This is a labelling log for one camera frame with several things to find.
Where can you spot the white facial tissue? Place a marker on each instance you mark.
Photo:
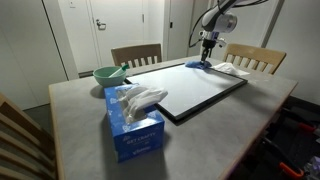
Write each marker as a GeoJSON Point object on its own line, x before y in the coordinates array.
{"type": "Point", "coordinates": [143, 98]}

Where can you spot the green white spatula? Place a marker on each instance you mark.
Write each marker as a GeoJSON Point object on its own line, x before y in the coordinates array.
{"type": "Point", "coordinates": [120, 70]}

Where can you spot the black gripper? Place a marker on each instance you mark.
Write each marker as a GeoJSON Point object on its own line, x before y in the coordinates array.
{"type": "Point", "coordinates": [208, 44]}

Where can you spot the dark brown wooden chair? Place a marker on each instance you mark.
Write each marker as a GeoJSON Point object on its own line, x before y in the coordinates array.
{"type": "Point", "coordinates": [136, 52]}

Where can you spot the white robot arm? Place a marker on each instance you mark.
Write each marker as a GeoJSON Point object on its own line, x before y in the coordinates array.
{"type": "Point", "coordinates": [220, 20]}

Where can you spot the black door latch plate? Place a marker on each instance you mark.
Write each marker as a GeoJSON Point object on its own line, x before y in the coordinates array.
{"type": "Point", "coordinates": [171, 25]}

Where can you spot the black framed whiteboard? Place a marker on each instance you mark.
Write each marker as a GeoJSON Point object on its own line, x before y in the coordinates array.
{"type": "Point", "coordinates": [186, 90]}

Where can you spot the white wrist mount plate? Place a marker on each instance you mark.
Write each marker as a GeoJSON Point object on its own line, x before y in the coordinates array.
{"type": "Point", "coordinates": [221, 42]}

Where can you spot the blue cloth towel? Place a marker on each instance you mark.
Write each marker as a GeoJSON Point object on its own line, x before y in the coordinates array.
{"type": "Point", "coordinates": [196, 65]}

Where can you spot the light wooden chair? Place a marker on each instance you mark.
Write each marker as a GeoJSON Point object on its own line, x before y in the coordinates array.
{"type": "Point", "coordinates": [253, 51]}
{"type": "Point", "coordinates": [20, 133]}

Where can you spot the blue cardboard tissue box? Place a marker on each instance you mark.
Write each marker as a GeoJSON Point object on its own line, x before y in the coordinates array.
{"type": "Point", "coordinates": [140, 140]}

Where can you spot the white door with lever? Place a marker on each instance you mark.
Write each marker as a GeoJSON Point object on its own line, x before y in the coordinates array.
{"type": "Point", "coordinates": [123, 33]}

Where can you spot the crumpled white paper napkin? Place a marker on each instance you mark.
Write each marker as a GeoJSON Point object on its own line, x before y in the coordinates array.
{"type": "Point", "coordinates": [230, 69]}

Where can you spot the green bowl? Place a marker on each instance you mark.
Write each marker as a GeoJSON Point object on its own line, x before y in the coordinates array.
{"type": "Point", "coordinates": [103, 78]}

